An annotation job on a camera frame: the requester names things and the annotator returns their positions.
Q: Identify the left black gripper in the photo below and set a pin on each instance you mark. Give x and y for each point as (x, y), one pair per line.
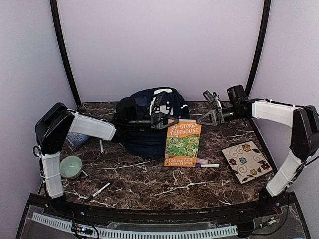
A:
(160, 117)

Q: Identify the pink highlighter pen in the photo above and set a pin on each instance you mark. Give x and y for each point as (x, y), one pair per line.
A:
(201, 161)

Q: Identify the dark blue hardcover book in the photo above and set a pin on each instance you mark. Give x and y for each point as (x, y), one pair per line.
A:
(75, 140)

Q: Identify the red capped white marker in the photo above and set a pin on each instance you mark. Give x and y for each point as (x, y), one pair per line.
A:
(101, 147)

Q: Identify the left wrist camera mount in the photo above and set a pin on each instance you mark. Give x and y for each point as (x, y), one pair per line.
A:
(156, 102)

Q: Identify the blue capped white marker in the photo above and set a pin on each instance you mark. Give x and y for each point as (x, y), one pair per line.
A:
(207, 165)

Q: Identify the black frame post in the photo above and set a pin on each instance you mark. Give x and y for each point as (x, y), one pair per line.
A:
(259, 46)
(63, 51)

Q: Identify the small green circuit board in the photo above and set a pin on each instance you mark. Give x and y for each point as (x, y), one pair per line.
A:
(81, 229)

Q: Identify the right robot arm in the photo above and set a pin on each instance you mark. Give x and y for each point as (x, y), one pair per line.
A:
(303, 139)

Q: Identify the left black frame post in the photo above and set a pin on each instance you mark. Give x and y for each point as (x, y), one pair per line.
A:
(63, 51)

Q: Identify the navy blue backpack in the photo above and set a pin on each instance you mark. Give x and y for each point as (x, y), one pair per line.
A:
(144, 144)

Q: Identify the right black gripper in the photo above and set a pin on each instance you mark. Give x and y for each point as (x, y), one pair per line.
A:
(219, 116)

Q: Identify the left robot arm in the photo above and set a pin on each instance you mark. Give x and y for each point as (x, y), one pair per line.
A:
(60, 122)

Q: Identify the right black frame post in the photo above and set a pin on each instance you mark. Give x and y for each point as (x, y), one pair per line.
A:
(259, 46)

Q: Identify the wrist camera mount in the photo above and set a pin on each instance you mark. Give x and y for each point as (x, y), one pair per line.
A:
(213, 99)
(156, 102)

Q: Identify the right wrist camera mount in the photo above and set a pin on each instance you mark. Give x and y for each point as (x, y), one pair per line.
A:
(213, 99)

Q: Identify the floral square ceramic plate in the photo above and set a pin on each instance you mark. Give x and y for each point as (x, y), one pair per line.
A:
(246, 161)

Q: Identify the orange green Treehouse book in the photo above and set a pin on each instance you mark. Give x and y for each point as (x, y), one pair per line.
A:
(182, 144)

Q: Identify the white slotted cable duct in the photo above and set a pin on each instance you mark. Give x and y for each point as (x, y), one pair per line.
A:
(140, 231)

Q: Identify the black capped white marker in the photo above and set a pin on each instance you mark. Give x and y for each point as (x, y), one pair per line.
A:
(96, 193)

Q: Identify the black front rail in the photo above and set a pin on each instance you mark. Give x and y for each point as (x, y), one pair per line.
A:
(98, 214)

